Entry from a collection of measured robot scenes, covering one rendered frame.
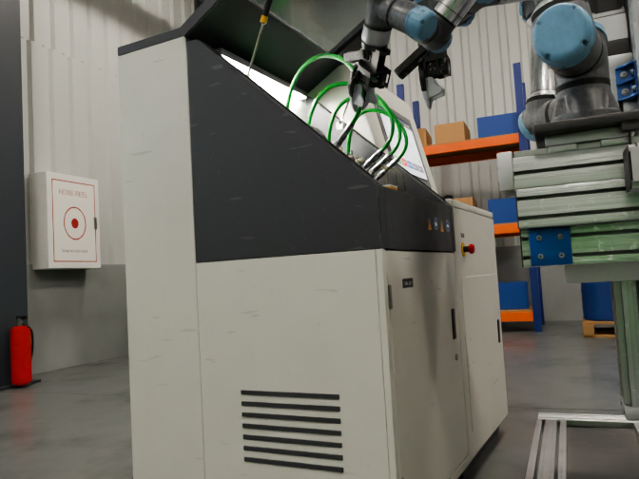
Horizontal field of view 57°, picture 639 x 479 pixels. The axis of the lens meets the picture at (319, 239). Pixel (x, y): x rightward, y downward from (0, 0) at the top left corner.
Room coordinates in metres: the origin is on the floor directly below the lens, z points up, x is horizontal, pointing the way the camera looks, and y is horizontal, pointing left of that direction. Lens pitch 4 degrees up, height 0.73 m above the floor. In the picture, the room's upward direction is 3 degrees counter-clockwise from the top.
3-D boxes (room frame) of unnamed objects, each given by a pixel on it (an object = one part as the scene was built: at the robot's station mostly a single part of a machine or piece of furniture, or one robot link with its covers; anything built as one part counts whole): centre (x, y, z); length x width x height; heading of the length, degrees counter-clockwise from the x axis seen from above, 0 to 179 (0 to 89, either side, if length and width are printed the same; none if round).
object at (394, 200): (1.76, -0.29, 0.87); 0.62 x 0.04 x 0.16; 152
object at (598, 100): (1.34, -0.63, 1.09); 0.15 x 0.15 x 0.10
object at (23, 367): (4.71, 2.41, 0.29); 0.17 x 0.15 x 0.54; 157
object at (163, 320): (2.39, 0.16, 0.75); 1.40 x 0.28 x 1.50; 152
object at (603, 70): (1.34, -0.63, 1.20); 0.13 x 0.12 x 0.14; 146
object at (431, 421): (1.75, -0.31, 0.44); 0.65 x 0.02 x 0.68; 152
